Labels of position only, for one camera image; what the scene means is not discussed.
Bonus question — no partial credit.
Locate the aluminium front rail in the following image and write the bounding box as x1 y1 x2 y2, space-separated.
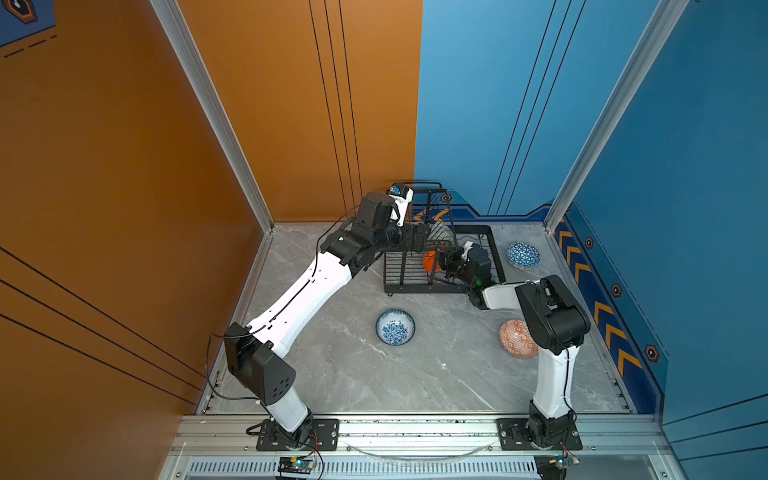
169 413 672 457

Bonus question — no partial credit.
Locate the orange bowl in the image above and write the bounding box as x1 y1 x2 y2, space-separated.
422 251 441 274

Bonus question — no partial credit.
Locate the right green circuit board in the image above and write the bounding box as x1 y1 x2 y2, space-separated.
534 452 581 480

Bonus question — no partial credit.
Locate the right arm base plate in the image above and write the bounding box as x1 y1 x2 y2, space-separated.
496 417 584 452

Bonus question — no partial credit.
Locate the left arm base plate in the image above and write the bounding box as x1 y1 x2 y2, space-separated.
256 417 339 453

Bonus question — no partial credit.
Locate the green circuit board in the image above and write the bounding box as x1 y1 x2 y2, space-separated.
534 452 581 480
277 457 317 479

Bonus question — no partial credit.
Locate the black wire dish rack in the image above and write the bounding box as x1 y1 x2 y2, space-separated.
383 181 506 296

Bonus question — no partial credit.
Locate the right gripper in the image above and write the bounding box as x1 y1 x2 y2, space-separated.
433 246 476 291

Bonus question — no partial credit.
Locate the green patterned bowl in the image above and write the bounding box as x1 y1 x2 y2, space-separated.
427 222 456 245

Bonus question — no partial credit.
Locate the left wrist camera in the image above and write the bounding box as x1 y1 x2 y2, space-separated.
388 182 414 227

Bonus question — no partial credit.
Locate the red patterned bowl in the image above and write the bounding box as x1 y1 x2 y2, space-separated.
499 320 538 359

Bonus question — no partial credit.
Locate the blue floral bowl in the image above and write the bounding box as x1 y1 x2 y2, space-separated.
375 309 416 346

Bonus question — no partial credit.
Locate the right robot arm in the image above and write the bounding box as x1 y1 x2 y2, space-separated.
436 242 591 450

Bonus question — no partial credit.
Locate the blue triangle pattern bowl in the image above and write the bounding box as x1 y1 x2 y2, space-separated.
506 241 541 270

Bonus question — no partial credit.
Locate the left green circuit board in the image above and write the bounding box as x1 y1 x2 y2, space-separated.
277 457 317 479

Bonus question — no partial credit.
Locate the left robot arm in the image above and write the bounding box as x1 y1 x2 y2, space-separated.
223 183 414 444

